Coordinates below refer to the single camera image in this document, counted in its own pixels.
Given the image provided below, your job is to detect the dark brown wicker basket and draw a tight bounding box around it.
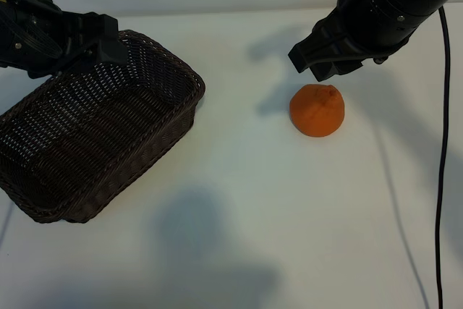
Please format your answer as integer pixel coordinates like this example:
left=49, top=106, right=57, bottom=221
left=0, top=29, right=206, bottom=224

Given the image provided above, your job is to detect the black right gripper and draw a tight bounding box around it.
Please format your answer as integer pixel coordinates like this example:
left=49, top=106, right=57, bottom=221
left=288, top=0, right=415, bottom=82

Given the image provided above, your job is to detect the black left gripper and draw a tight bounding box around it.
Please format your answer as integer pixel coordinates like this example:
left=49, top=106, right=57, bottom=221
left=0, top=0, right=128, bottom=80

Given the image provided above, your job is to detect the black cable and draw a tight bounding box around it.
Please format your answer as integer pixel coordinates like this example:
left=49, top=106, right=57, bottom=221
left=435, top=5, right=451, bottom=309

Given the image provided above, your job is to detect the orange fruit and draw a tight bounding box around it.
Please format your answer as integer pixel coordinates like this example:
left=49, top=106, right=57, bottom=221
left=289, top=83, right=345, bottom=138

